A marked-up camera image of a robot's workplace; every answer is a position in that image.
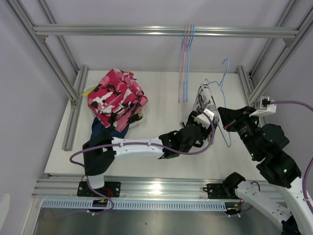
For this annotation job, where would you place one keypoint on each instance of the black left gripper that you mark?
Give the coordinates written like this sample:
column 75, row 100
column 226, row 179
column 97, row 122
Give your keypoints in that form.
column 205, row 131

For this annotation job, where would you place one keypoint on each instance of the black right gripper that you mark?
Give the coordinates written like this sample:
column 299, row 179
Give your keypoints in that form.
column 232, row 118

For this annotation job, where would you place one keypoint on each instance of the white newspaper print trousers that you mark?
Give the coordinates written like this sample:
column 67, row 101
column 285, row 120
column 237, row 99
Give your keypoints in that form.
column 205, row 100

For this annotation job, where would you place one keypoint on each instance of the blue wire hanger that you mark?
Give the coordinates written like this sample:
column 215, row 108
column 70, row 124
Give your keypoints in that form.
column 221, row 86
column 185, row 51
column 180, row 61
column 190, row 37

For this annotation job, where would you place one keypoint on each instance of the pink camouflage trousers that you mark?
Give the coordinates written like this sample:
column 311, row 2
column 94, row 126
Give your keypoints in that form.
column 116, row 99

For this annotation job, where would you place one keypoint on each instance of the dark blue denim trousers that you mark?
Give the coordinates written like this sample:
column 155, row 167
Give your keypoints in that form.
column 98, row 129

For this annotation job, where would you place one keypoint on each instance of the pink wire hanger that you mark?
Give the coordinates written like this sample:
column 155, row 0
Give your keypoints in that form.
column 183, row 68

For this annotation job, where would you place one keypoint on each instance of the lime green trousers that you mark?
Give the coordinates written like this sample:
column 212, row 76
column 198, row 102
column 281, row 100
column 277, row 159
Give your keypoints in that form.
column 85, row 94

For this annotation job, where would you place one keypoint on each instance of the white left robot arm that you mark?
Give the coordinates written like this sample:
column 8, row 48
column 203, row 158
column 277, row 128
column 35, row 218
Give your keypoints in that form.
column 100, row 152

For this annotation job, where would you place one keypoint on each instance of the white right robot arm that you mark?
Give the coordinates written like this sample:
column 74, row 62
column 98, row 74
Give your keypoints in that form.
column 265, row 145

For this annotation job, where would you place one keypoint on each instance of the white plastic basket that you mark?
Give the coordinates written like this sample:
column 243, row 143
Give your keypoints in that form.
column 138, row 118

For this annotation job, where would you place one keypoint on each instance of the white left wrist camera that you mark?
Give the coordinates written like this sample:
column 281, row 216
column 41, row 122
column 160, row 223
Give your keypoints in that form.
column 205, row 118

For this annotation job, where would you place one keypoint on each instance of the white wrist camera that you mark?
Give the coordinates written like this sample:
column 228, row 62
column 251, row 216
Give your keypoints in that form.
column 205, row 118
column 266, row 108

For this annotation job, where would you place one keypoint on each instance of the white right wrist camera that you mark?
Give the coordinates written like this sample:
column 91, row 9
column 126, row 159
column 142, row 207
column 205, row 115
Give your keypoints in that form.
column 266, row 108

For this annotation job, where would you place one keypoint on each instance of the front aluminium mounting rail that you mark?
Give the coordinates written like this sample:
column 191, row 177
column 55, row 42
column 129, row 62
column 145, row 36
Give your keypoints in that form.
column 132, row 188

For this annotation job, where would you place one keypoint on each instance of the aluminium hanging rail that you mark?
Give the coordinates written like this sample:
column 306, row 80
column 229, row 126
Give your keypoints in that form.
column 139, row 30

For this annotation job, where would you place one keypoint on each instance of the slotted cable duct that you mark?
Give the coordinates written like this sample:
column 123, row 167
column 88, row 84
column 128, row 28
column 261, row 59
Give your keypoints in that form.
column 151, row 205

